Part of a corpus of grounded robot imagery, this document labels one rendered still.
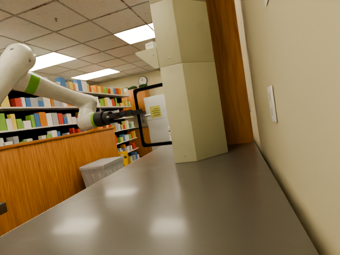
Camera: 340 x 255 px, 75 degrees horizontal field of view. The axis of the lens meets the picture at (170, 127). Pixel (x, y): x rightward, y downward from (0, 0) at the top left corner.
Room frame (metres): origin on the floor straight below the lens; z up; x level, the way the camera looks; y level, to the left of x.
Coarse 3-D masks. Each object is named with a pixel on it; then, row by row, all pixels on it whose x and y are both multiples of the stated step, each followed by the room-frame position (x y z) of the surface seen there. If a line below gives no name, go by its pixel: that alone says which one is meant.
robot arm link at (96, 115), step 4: (100, 108) 1.34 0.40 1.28; (96, 112) 1.33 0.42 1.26; (100, 112) 1.31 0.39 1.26; (96, 116) 1.30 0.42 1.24; (100, 116) 1.30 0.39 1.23; (96, 120) 1.30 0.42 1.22; (100, 120) 1.30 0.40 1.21; (96, 124) 1.32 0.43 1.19; (100, 124) 1.32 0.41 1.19; (104, 124) 1.32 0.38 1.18
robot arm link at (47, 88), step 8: (40, 80) 1.20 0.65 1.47; (48, 80) 1.24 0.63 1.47; (40, 88) 1.20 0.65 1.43; (48, 88) 1.22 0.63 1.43; (56, 88) 1.26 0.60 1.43; (64, 88) 1.30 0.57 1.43; (40, 96) 1.24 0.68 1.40; (48, 96) 1.25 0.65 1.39; (56, 96) 1.27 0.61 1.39; (64, 96) 1.29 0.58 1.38; (72, 96) 1.32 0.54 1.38; (80, 96) 1.36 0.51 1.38; (88, 96) 1.39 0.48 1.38; (72, 104) 1.35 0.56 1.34; (80, 104) 1.36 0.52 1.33; (88, 104) 1.38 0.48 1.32; (96, 104) 1.43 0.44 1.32
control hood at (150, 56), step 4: (152, 48) 1.08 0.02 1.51; (156, 48) 1.07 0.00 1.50; (136, 52) 1.11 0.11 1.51; (140, 52) 1.10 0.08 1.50; (144, 52) 1.09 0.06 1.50; (148, 52) 1.08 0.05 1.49; (152, 52) 1.08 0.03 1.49; (156, 52) 1.07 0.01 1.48; (140, 56) 1.10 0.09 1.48; (144, 56) 1.09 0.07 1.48; (148, 56) 1.08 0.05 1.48; (152, 56) 1.08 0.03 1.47; (156, 56) 1.07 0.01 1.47; (144, 60) 1.09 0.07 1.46; (148, 60) 1.09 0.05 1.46; (152, 60) 1.08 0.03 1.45; (156, 60) 1.07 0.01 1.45; (152, 64) 1.08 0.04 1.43; (156, 64) 1.08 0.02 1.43; (156, 68) 1.08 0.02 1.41
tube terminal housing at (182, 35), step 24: (168, 0) 1.04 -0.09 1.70; (168, 24) 1.05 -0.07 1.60; (192, 24) 1.08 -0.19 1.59; (168, 48) 1.05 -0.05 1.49; (192, 48) 1.07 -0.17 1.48; (168, 72) 1.06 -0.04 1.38; (192, 72) 1.06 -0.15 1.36; (216, 72) 1.15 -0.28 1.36; (168, 96) 1.07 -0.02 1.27; (192, 96) 1.05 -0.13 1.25; (216, 96) 1.12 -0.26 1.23; (168, 120) 1.07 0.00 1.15; (192, 120) 1.04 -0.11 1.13; (216, 120) 1.11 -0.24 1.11; (192, 144) 1.04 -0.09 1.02; (216, 144) 1.10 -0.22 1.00
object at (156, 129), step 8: (160, 88) 1.41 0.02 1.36; (144, 96) 1.46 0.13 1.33; (152, 96) 1.44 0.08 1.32; (160, 96) 1.42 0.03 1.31; (144, 104) 1.47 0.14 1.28; (152, 104) 1.44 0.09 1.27; (160, 104) 1.42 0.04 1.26; (144, 112) 1.47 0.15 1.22; (152, 112) 1.45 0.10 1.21; (160, 112) 1.42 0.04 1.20; (144, 120) 1.48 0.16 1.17; (152, 120) 1.45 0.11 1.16; (160, 120) 1.43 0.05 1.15; (144, 128) 1.48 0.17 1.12; (152, 128) 1.45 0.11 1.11; (160, 128) 1.43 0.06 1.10; (168, 128) 1.41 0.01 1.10; (144, 136) 1.48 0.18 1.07; (152, 136) 1.46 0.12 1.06; (160, 136) 1.43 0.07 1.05; (168, 136) 1.41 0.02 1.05
